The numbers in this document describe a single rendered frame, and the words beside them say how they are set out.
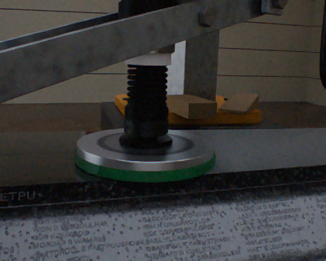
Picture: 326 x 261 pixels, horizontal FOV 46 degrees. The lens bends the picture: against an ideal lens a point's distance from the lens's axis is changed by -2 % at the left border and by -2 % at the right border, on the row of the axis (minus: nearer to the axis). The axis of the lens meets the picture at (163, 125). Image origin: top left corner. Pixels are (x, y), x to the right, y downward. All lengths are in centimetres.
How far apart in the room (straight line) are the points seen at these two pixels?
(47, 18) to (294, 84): 483
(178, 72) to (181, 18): 89
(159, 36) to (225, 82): 690
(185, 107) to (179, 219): 72
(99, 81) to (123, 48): 626
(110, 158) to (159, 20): 19
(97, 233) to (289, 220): 27
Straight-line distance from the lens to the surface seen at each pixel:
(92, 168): 54
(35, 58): 44
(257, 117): 142
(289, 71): 810
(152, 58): 56
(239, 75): 758
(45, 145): 71
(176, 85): 145
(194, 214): 54
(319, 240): 61
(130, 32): 50
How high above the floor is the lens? 100
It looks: 12 degrees down
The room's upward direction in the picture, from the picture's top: 2 degrees clockwise
